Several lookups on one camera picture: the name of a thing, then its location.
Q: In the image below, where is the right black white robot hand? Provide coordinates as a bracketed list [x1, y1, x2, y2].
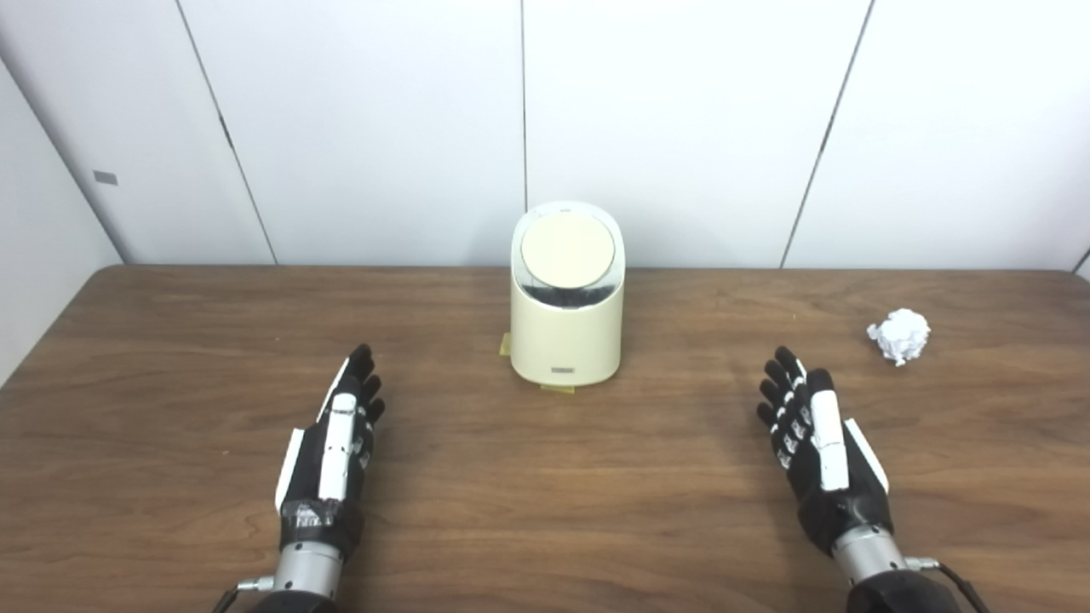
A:
[756, 345, 894, 557]

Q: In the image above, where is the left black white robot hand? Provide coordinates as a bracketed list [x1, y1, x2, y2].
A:
[274, 344, 387, 559]

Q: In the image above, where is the white paper ball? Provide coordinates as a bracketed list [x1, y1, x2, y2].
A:
[867, 308, 932, 367]

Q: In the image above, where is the cream round bin lid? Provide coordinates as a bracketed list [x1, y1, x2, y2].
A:
[520, 213, 616, 288]

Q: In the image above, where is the cream-colored trash bin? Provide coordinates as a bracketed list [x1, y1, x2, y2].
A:
[509, 202, 627, 388]

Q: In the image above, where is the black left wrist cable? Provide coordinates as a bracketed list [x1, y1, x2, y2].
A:
[213, 576, 278, 613]

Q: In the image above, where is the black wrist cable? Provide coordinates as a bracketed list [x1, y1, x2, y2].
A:
[904, 557, 993, 613]
[213, 576, 278, 613]

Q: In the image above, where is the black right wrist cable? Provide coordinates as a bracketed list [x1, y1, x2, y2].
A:
[904, 557, 993, 613]

